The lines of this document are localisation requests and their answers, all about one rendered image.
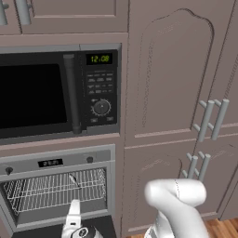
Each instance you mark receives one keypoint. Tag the black microwave dial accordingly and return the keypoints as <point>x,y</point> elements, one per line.
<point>101,107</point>

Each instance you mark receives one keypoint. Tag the black oven knob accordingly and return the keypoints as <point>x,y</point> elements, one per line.
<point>9,170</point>
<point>89,159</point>

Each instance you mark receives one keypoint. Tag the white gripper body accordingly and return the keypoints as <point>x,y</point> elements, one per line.
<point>74,209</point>

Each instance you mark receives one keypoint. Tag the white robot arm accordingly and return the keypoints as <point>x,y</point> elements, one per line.
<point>179,204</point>

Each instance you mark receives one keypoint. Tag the tall taupe cupboard door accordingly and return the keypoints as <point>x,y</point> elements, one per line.
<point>231,68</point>
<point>173,68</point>

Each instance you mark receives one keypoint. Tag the black microwave door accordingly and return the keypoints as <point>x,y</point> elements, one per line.
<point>31,96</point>

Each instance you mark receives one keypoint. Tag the grey fish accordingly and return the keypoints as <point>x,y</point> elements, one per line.
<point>74,180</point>

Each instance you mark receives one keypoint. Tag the black oven door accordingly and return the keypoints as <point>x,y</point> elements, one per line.
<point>46,231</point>

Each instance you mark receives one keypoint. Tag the grey built-in oven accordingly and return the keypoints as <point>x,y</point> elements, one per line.
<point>28,156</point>

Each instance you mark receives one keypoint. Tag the black microwave oven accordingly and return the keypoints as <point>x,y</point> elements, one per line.
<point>99,80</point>

